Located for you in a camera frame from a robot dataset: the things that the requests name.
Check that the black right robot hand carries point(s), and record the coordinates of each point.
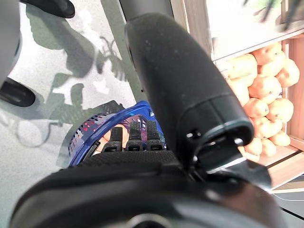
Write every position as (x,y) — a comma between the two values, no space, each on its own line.
(171,71)

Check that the blue plastic basket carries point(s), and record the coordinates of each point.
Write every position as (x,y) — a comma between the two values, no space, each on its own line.
(82,133)

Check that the round orange fruit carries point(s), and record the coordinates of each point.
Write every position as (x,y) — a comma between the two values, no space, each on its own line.
(250,157)
(264,86)
(280,139)
(280,109)
(238,91)
(268,147)
(267,127)
(269,57)
(288,73)
(254,146)
(242,66)
(255,108)

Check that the orange vegetable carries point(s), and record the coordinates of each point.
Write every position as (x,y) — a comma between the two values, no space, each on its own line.
(107,138)

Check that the wooden produce shelf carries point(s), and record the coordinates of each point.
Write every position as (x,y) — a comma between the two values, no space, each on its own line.
(294,95)

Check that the black robot foot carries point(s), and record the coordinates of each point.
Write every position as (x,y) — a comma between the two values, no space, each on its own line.
(15,93)
(51,7)

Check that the grey robot leg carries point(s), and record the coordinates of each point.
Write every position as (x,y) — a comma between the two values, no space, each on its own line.
(8,35)

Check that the grey metal post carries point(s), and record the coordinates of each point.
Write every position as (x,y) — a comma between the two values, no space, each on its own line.
(145,6)

